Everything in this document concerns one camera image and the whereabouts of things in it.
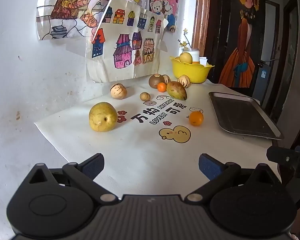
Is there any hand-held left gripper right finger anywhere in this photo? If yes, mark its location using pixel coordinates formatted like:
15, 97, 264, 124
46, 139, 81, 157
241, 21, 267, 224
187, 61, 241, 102
185, 154, 283, 204

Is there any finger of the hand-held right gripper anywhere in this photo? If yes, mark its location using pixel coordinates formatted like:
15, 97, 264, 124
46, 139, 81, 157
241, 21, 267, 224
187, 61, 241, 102
266, 145, 300, 166

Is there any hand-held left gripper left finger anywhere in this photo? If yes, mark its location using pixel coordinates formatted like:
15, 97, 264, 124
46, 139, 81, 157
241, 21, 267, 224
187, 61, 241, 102
21, 153, 119, 205

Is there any orange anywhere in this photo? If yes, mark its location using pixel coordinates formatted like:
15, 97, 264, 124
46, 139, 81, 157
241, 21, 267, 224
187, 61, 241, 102
189, 111, 204, 127

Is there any dark metal tray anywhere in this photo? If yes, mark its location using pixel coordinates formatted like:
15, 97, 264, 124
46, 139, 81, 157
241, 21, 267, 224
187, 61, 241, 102
209, 91, 284, 140

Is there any green-red mango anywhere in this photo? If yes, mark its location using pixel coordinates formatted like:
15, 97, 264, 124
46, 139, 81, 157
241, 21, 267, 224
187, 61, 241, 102
166, 81, 188, 101

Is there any large yellow pear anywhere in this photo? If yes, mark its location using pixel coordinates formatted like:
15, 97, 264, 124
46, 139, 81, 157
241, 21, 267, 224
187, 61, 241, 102
89, 102, 118, 132

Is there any large striped pepino melon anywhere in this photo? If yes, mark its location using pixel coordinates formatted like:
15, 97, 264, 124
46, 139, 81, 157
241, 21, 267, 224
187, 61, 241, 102
110, 83, 127, 100

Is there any yellow bowl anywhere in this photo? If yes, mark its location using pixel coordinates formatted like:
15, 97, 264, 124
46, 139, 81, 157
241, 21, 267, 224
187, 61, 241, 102
170, 56, 215, 84

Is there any brown kiwi with sticker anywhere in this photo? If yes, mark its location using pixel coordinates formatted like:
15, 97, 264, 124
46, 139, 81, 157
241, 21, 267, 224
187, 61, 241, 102
148, 73, 165, 89

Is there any painting of orange-dressed woman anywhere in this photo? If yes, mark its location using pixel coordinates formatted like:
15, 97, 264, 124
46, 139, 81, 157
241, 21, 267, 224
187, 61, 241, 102
218, 0, 265, 88

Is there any small yellow pear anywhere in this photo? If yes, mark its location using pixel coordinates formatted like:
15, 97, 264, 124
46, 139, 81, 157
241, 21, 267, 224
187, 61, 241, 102
179, 52, 193, 64

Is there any white and orange jar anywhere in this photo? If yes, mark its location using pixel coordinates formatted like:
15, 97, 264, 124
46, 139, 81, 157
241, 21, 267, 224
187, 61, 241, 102
189, 48, 200, 64

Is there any drawing of colourful houses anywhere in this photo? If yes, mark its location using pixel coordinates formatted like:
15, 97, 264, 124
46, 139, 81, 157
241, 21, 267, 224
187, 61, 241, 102
86, 0, 169, 83

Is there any drawing of cartoon figures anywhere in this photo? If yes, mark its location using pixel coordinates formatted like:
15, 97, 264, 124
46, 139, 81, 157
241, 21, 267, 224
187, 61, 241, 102
36, 0, 150, 41

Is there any door handle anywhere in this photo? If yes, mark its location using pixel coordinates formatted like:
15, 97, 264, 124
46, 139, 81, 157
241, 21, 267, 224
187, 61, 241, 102
258, 59, 280, 67

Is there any brown wooden door frame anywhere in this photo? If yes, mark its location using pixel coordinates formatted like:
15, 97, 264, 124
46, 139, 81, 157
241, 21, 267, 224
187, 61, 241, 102
191, 0, 212, 58

